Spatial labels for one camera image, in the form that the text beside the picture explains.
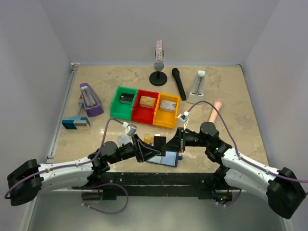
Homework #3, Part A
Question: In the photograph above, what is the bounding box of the red plastic bin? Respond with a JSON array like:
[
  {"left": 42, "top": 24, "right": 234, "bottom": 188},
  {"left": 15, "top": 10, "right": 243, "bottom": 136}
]
[{"left": 131, "top": 89, "right": 159, "bottom": 125}]

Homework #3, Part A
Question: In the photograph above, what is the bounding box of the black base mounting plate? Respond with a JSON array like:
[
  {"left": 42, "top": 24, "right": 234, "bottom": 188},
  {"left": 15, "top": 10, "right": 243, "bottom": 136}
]
[{"left": 73, "top": 172, "right": 237, "bottom": 204}]

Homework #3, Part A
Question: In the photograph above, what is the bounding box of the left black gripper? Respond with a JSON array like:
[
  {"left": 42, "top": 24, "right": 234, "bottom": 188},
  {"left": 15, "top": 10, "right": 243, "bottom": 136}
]
[{"left": 108, "top": 134, "right": 160, "bottom": 164}]

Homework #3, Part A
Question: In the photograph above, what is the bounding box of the black microphone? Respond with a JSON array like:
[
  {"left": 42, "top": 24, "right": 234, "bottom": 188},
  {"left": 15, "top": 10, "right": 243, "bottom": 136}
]
[{"left": 171, "top": 68, "right": 186, "bottom": 101}]

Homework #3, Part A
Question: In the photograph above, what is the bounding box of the aluminium frame rail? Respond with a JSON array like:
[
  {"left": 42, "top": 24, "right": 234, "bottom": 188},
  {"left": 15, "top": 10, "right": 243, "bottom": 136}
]
[{"left": 45, "top": 63, "right": 80, "bottom": 164}]

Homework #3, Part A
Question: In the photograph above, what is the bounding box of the silver card stack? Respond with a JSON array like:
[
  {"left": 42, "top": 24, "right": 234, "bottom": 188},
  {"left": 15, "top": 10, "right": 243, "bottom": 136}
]
[{"left": 160, "top": 100, "right": 177, "bottom": 113}]

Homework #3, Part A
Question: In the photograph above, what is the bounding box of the pink microphone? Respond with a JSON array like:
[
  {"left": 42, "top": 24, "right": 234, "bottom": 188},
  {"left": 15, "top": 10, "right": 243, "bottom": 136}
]
[{"left": 208, "top": 101, "right": 222, "bottom": 123}]

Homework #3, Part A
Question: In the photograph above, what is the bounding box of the black card stack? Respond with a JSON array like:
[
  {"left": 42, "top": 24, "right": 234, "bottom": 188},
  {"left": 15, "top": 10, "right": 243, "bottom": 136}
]
[{"left": 119, "top": 93, "right": 135, "bottom": 105}]

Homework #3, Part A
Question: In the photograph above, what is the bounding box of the blue grey block toy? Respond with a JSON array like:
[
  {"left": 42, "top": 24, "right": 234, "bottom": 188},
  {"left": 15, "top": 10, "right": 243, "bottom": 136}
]
[{"left": 62, "top": 95, "right": 90, "bottom": 130}]

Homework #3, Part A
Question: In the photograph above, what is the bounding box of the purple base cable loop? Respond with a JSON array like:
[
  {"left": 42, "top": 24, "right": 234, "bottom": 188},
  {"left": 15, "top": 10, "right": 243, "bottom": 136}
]
[{"left": 81, "top": 182, "right": 129, "bottom": 215}]

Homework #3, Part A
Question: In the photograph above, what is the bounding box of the silver credit card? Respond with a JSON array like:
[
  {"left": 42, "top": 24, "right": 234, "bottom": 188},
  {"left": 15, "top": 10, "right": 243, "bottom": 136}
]
[{"left": 117, "top": 135, "right": 131, "bottom": 146}]

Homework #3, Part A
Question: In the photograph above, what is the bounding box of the blue leather card holder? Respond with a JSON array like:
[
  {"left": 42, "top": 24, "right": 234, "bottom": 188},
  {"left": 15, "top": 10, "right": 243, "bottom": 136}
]
[{"left": 147, "top": 152, "right": 182, "bottom": 167}]

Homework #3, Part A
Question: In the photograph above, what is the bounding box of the yellow plastic bin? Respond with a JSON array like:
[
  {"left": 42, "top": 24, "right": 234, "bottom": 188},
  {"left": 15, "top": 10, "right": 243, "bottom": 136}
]
[{"left": 153, "top": 93, "right": 180, "bottom": 129}]

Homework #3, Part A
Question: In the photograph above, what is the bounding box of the purple metronome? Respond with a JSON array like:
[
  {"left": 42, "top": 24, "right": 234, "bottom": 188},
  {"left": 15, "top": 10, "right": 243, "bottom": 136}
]
[{"left": 79, "top": 83, "right": 104, "bottom": 117}]

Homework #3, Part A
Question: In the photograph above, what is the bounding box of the green plastic bin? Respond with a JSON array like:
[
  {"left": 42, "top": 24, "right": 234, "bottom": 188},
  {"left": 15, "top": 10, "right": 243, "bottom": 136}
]
[{"left": 110, "top": 86, "right": 138, "bottom": 120}]

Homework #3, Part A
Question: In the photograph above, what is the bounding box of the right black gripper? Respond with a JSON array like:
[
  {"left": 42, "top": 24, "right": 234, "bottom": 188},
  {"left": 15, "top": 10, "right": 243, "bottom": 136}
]
[{"left": 162, "top": 127, "right": 210, "bottom": 153}]

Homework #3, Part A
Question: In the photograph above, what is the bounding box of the gold VIP credit card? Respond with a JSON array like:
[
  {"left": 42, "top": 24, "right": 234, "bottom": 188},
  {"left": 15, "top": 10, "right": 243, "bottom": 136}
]
[{"left": 143, "top": 134, "right": 154, "bottom": 144}]

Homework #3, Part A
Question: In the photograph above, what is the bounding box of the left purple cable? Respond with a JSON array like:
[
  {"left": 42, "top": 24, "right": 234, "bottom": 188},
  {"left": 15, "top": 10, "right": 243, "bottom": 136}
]
[{"left": 4, "top": 117, "right": 127, "bottom": 200}]

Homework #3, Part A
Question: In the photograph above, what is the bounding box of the orange card stack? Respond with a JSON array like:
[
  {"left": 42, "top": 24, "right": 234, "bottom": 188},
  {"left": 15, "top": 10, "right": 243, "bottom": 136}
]
[{"left": 139, "top": 96, "right": 156, "bottom": 109}]

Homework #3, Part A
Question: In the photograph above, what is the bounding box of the glitter microphone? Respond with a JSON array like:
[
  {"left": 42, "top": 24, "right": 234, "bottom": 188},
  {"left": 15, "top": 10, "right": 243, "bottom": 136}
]
[{"left": 154, "top": 40, "right": 164, "bottom": 71}]

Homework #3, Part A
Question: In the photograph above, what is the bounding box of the black round microphone stand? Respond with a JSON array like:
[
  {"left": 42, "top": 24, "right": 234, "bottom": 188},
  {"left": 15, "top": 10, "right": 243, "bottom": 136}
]
[{"left": 149, "top": 71, "right": 167, "bottom": 86}]

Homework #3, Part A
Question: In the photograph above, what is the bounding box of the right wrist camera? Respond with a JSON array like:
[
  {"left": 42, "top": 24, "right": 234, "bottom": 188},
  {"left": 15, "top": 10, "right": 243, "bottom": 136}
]
[{"left": 178, "top": 111, "right": 189, "bottom": 129}]

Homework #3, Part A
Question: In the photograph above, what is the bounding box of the white metronome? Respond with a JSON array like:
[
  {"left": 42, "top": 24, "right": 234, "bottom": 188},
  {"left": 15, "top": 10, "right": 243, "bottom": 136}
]
[{"left": 186, "top": 70, "right": 205, "bottom": 104}]

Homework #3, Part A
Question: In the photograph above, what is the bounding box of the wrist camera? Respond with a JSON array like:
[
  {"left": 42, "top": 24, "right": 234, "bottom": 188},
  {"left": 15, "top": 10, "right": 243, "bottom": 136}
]
[
  {"left": 178, "top": 111, "right": 189, "bottom": 129},
  {"left": 122, "top": 122, "right": 137, "bottom": 137}
]

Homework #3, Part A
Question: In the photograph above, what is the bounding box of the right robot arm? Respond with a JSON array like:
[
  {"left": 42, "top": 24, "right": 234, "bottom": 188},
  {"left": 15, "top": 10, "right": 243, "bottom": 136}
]
[{"left": 162, "top": 122, "right": 307, "bottom": 219}]

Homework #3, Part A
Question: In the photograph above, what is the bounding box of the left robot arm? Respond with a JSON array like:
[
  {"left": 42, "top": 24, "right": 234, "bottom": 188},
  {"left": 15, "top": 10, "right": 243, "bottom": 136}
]
[{"left": 4, "top": 134, "right": 161, "bottom": 206}]

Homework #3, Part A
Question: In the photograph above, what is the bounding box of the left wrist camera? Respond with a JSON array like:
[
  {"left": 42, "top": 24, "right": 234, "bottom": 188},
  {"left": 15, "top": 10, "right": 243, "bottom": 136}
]
[{"left": 122, "top": 122, "right": 137, "bottom": 137}]

